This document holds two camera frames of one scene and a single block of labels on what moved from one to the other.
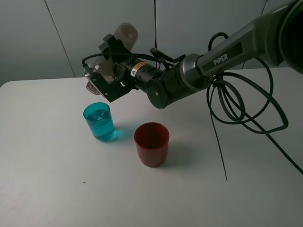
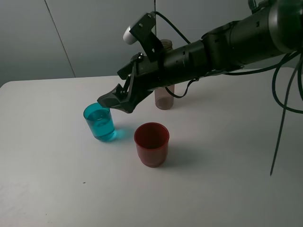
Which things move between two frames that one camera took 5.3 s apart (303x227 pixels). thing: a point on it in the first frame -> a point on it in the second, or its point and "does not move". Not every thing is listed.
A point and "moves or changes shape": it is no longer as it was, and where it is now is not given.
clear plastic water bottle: x=128 y=33 moves or changes shape
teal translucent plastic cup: x=99 y=117 does not move
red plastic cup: x=152 y=139 does not move
